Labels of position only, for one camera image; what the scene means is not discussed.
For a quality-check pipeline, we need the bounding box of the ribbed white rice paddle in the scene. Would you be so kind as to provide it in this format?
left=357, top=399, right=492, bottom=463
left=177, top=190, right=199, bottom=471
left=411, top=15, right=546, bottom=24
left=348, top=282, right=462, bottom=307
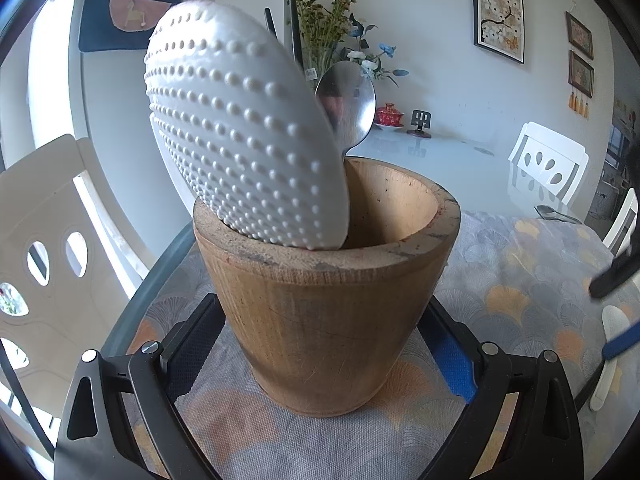
left=589, top=306, right=639, bottom=412

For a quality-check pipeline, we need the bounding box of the wooden utensil cup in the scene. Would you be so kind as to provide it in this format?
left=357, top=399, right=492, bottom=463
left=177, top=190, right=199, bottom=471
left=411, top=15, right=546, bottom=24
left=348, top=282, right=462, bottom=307
left=193, top=157, right=461, bottom=417

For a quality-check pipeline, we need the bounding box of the dotted white rice paddle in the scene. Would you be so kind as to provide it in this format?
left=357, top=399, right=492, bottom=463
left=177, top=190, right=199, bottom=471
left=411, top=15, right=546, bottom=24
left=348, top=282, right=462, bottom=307
left=144, top=0, right=349, bottom=249

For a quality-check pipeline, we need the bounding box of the silver metal spoon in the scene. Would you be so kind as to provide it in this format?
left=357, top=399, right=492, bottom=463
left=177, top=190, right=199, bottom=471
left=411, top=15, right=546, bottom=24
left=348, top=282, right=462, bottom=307
left=316, top=61, right=376, bottom=156

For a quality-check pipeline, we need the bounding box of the white chair at right edge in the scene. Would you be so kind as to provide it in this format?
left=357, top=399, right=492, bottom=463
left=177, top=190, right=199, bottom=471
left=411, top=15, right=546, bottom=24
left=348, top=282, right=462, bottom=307
left=603, top=188, right=638, bottom=256

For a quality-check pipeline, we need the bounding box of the distant silver spoon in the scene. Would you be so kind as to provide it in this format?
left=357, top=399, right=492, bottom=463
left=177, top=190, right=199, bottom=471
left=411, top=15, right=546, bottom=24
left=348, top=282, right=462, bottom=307
left=535, top=205, right=582, bottom=226

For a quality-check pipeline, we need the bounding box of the white plastic chair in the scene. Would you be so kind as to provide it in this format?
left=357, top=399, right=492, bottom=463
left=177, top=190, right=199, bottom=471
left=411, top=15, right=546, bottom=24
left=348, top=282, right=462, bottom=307
left=509, top=122, right=589, bottom=205

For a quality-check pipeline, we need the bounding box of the white chair far side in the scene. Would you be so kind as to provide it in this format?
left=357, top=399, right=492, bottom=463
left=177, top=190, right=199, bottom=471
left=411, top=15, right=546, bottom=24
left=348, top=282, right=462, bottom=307
left=1, top=134, right=157, bottom=417

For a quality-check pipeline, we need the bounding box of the lower small framed picture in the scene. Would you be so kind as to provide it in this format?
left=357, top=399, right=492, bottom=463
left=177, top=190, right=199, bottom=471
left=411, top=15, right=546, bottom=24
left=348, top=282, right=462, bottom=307
left=568, top=50, right=594, bottom=98

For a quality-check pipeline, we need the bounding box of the small framed picture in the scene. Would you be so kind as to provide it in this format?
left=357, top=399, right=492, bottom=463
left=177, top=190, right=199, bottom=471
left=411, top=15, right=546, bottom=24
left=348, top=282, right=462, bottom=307
left=565, top=12, right=594, bottom=60
left=568, top=50, right=594, bottom=98

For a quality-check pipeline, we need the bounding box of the upper small framed picture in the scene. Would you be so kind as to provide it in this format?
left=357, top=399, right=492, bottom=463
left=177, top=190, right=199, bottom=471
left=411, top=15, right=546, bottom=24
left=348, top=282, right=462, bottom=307
left=565, top=12, right=594, bottom=60

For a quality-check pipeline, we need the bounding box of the black phone stand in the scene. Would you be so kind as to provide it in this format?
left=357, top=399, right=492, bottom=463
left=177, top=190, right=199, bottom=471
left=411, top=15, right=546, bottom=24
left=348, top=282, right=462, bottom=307
left=407, top=110, right=432, bottom=139

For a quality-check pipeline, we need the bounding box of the red lidded bowl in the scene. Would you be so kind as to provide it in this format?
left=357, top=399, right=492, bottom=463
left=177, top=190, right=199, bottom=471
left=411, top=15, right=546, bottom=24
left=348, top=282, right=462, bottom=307
left=374, top=103, right=404, bottom=128

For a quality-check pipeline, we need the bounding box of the white vase with flowers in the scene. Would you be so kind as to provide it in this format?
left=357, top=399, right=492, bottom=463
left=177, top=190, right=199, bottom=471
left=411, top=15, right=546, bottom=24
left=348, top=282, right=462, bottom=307
left=286, top=0, right=409, bottom=88

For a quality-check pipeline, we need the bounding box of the navy and pink cushion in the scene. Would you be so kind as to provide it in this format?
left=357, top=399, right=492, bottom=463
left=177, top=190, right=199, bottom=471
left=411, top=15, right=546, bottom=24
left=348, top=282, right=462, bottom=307
left=78, top=0, right=181, bottom=53

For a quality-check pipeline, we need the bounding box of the long floral wall hanging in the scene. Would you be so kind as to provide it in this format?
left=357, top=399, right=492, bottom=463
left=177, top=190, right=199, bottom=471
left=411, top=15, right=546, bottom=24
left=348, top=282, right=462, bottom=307
left=473, top=0, right=525, bottom=64

